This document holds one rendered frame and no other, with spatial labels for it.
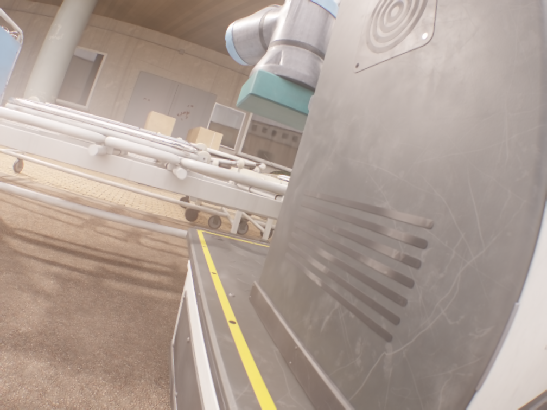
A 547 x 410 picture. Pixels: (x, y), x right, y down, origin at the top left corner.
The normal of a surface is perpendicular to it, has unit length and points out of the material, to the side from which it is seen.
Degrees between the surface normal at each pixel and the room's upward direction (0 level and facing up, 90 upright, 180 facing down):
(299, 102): 90
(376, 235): 90
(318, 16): 90
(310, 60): 70
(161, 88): 90
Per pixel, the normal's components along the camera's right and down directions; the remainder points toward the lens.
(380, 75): -0.91, -0.26
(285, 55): -0.13, -0.35
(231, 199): 0.39, 0.16
